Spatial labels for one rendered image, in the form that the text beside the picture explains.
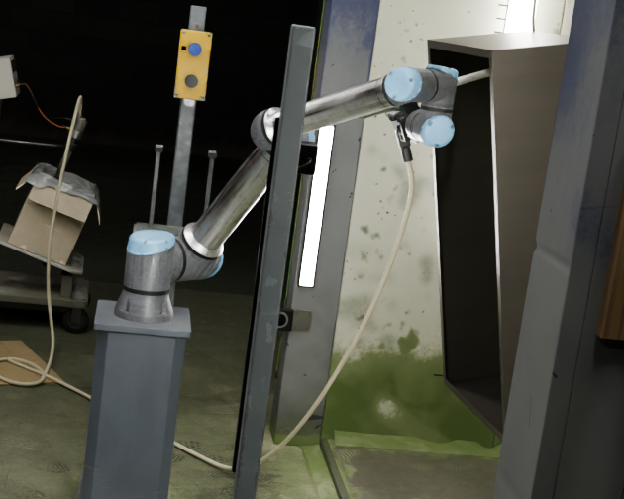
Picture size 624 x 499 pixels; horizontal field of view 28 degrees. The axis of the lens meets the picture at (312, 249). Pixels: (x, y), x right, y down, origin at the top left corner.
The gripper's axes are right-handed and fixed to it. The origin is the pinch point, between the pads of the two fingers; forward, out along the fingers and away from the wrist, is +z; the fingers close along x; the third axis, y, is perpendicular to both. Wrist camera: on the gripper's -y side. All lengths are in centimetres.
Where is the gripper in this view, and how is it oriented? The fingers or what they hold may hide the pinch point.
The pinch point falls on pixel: (395, 109)
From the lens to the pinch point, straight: 378.2
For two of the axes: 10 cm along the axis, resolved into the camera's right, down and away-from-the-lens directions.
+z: -2.5, -2.2, 9.4
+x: 9.3, -3.2, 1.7
